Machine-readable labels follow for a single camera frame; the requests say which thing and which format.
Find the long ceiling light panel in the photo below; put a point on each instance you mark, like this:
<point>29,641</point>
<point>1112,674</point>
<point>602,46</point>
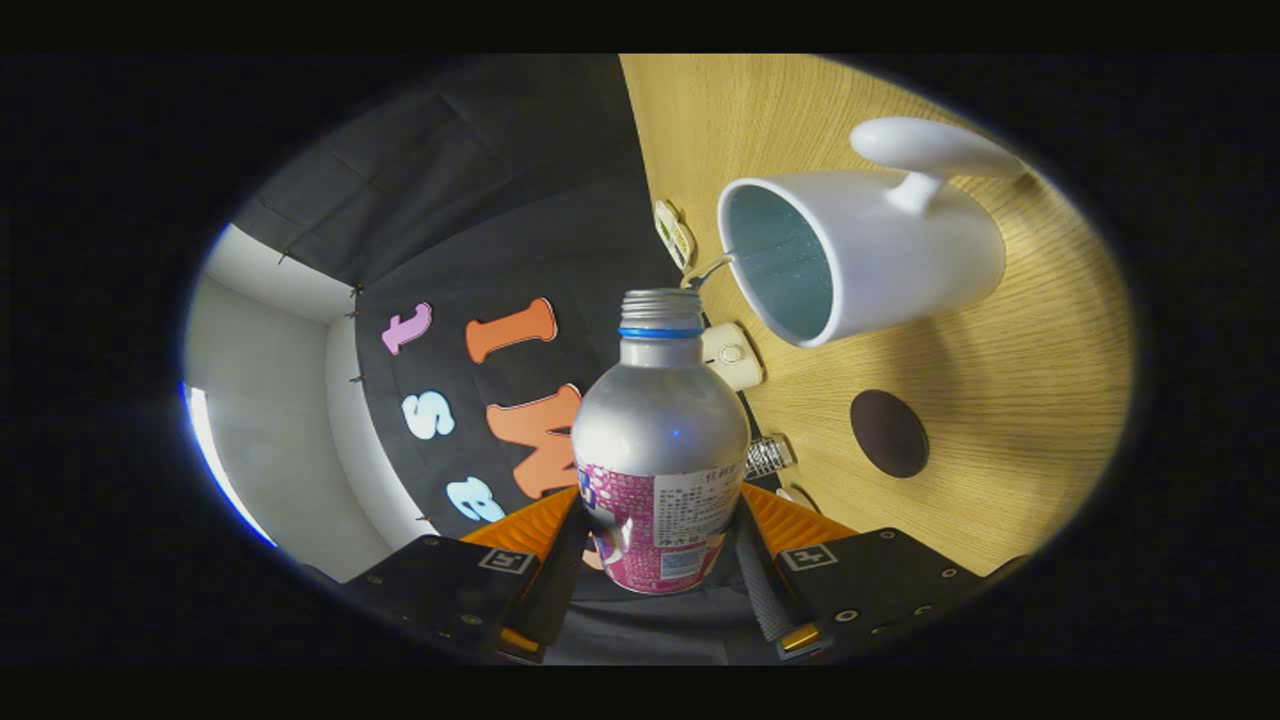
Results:
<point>215,460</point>

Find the white cup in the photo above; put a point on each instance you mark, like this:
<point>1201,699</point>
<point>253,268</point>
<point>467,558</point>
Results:
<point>900,250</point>

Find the silver bottle with red label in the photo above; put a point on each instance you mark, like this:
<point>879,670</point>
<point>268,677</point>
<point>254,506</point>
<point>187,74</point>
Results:
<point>660,420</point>

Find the black backdrop cloth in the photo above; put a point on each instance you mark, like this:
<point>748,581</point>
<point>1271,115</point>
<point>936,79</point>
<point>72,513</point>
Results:
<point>500,200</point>

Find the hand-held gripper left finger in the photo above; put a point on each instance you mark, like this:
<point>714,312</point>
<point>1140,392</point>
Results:
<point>560,580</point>

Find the small white divided dish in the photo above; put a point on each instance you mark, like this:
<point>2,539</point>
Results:
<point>674,235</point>

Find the white toaster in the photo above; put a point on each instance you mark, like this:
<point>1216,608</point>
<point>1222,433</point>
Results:
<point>732,356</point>

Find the dark round coaster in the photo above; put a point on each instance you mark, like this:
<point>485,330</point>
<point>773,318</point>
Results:
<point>889,433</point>

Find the wooden table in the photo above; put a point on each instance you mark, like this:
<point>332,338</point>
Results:
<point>1000,400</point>

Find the metal utensil holder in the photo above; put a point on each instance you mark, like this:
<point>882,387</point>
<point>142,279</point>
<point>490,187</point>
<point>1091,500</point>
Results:
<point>770,457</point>

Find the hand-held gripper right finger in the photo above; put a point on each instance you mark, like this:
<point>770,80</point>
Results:
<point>765,600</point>

